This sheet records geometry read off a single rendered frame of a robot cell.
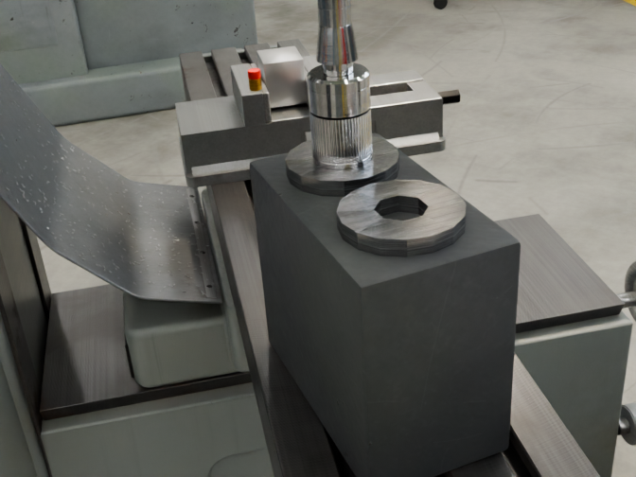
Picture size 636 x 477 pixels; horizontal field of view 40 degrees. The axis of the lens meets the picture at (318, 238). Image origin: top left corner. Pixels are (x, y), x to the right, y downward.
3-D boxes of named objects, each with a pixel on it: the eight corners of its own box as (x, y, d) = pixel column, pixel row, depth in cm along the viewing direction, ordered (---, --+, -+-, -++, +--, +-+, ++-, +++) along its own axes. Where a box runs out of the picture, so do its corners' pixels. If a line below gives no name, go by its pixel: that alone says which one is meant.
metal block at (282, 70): (298, 88, 119) (294, 45, 116) (307, 103, 114) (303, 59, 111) (260, 93, 118) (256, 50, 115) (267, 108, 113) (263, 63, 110)
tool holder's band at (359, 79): (357, 69, 68) (357, 57, 67) (379, 88, 64) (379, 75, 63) (299, 79, 67) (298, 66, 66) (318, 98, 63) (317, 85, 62)
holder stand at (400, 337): (383, 308, 85) (378, 116, 75) (511, 450, 67) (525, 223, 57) (268, 342, 81) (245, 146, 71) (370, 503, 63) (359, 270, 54)
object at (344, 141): (360, 140, 71) (357, 69, 68) (380, 162, 67) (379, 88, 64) (305, 150, 70) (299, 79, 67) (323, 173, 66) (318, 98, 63)
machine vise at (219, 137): (415, 111, 129) (414, 39, 124) (448, 150, 116) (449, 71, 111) (179, 144, 124) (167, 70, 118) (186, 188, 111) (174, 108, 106)
